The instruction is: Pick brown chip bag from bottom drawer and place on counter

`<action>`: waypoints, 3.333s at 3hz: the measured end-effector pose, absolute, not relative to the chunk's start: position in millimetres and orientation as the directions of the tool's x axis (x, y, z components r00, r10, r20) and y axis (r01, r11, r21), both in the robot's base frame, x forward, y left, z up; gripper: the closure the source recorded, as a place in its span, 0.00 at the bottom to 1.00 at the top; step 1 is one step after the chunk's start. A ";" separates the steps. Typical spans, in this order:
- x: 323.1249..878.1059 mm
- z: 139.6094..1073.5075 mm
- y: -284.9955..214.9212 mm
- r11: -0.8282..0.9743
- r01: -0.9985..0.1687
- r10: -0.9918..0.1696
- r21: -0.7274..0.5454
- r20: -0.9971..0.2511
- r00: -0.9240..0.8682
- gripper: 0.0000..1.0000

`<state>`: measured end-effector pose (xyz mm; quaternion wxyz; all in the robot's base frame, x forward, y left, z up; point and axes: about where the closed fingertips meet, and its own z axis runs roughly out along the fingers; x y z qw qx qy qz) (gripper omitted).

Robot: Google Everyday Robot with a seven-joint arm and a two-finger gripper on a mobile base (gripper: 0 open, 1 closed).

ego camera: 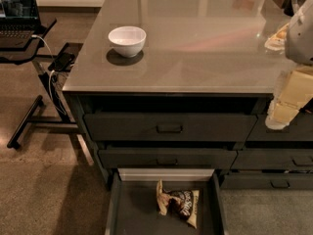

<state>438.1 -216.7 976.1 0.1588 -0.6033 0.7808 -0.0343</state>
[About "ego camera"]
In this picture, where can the open bottom left drawer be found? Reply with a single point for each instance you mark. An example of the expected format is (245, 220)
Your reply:
(133, 208)

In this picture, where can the dark glass jar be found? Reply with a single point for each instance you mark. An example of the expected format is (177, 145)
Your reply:
(298, 0)

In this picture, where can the top right dark drawer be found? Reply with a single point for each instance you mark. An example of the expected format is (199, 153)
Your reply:
(300, 129)

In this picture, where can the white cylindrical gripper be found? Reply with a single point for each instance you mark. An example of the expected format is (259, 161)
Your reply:
(300, 38)

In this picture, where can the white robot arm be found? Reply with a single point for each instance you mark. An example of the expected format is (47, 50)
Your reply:
(299, 42)

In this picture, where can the top left dark drawer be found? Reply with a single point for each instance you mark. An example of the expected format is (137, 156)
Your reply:
(168, 127)

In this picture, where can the white ceramic bowl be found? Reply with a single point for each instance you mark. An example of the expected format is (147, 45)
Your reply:
(127, 41)

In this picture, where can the open black laptop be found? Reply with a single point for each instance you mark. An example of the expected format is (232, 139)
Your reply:
(19, 20)

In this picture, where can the middle right dark drawer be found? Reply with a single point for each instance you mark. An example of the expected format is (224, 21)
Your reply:
(280, 159)

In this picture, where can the brown chip bag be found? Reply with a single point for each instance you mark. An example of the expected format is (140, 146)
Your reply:
(184, 202)

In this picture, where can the black smartphone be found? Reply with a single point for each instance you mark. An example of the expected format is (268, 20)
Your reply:
(62, 61)

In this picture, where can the bottom right dark drawer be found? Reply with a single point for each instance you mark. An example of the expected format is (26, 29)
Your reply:
(273, 181)

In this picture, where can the glass bowl with fruit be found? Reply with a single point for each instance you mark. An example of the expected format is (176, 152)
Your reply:
(276, 42)

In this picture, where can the dark drawer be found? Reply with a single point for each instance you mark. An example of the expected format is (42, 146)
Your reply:
(167, 157)
(280, 159)
(300, 129)
(273, 181)
(168, 127)

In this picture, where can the middle left dark drawer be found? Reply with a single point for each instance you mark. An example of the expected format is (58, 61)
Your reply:
(167, 157)

